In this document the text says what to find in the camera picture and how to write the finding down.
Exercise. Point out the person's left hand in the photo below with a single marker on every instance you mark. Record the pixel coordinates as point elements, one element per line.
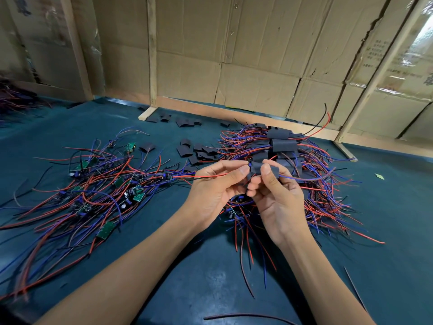
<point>213,193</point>

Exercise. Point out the person's right hand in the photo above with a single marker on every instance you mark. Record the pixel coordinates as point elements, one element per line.
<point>284,206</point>

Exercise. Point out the pile of black sleeve pieces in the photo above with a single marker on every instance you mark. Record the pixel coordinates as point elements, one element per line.
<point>184,151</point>

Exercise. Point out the pile of sleeved wired boards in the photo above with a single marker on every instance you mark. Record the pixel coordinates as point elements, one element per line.
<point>281,145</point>

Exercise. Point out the pile of unsleeved wired boards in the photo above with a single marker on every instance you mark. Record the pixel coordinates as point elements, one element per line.
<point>67,206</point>

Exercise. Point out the person's left forearm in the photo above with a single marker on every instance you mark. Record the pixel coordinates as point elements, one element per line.
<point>115,281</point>

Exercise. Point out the person's right forearm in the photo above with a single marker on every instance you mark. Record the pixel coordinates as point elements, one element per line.
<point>328,284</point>

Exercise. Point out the wooden ledge board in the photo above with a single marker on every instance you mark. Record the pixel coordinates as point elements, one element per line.
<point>203,108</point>

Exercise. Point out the small green scrap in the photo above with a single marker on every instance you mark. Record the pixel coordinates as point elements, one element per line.
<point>379,176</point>

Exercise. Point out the clear plastic sheet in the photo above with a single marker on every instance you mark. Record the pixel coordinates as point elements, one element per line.
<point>419,50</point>

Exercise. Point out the thin wooden post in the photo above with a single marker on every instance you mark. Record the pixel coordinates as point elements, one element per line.
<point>151,50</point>

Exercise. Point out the pale slanted wooden post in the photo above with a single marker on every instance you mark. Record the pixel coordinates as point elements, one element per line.
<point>375,71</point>

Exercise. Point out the wide wooden post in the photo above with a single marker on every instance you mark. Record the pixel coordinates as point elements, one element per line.
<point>76,50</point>

